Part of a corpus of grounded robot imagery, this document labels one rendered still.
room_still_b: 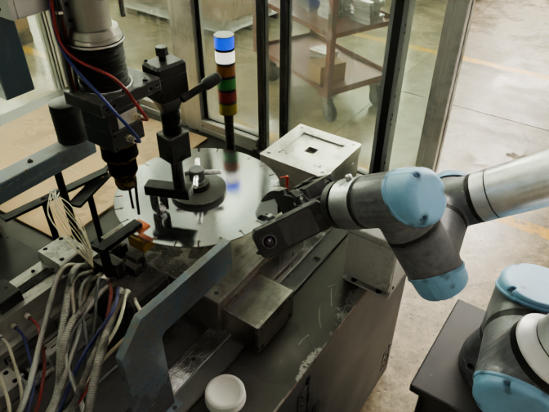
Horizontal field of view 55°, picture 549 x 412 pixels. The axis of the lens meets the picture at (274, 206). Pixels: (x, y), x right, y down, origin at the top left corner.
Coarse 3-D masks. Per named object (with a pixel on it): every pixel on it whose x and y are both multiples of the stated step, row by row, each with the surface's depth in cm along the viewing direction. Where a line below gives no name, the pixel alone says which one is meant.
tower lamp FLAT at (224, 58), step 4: (216, 52) 117; (220, 52) 117; (224, 52) 117; (228, 52) 117; (232, 52) 118; (216, 56) 118; (220, 56) 118; (224, 56) 117; (228, 56) 118; (232, 56) 118; (216, 60) 119; (220, 60) 118; (224, 60) 118; (228, 60) 118; (232, 60) 119; (220, 64) 119; (224, 64) 118; (228, 64) 118
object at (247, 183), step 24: (144, 168) 112; (168, 168) 112; (216, 168) 112; (240, 168) 112; (264, 168) 112; (120, 192) 105; (144, 192) 105; (240, 192) 105; (264, 192) 105; (120, 216) 99; (144, 216) 99; (168, 216) 99; (192, 216) 99; (216, 216) 99; (240, 216) 99; (168, 240) 94; (192, 240) 94; (216, 240) 94
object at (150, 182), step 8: (176, 168) 92; (176, 176) 93; (184, 176) 94; (152, 184) 96; (160, 184) 96; (168, 184) 96; (176, 184) 94; (184, 184) 95; (152, 192) 96; (160, 192) 96; (168, 192) 95; (176, 192) 95; (184, 192) 94; (192, 192) 97; (152, 200) 98; (160, 200) 100; (152, 208) 99; (168, 208) 100
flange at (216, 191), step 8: (208, 176) 108; (216, 176) 108; (192, 184) 103; (208, 184) 104; (216, 184) 105; (224, 184) 106; (200, 192) 103; (208, 192) 103; (216, 192) 103; (224, 192) 103; (176, 200) 102; (184, 200) 101; (192, 200) 101; (200, 200) 101; (208, 200) 101; (216, 200) 102
